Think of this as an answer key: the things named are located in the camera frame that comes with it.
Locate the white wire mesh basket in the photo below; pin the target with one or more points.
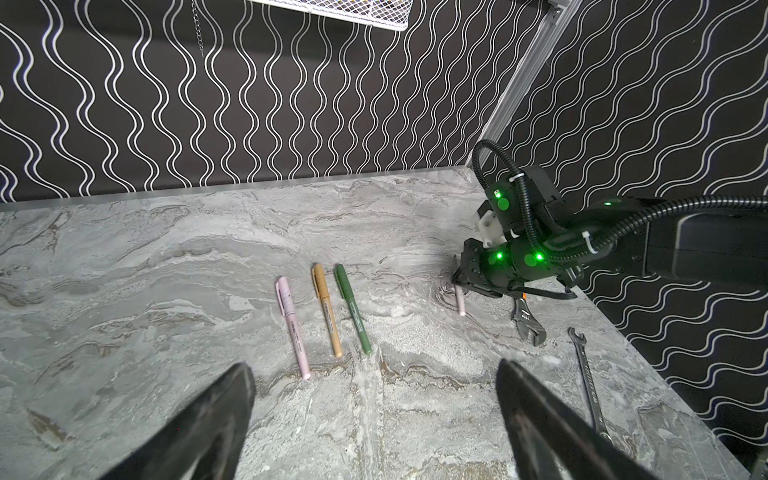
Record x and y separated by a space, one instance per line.
391 15

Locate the pink pen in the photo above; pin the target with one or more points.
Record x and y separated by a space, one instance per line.
287 307
460 300

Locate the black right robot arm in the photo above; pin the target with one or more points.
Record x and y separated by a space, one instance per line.
545 246

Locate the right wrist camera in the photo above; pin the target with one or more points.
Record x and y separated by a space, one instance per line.
490 231

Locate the tan pen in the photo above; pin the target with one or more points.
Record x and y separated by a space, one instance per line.
322 292

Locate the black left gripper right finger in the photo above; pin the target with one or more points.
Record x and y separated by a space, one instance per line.
547 437

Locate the small steel spanner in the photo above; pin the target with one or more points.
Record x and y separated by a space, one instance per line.
579 341

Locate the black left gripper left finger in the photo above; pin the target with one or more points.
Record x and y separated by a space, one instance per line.
204 440

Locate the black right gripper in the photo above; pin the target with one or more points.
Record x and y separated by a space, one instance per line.
486 270

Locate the green pen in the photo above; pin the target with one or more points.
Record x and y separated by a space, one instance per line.
348 295

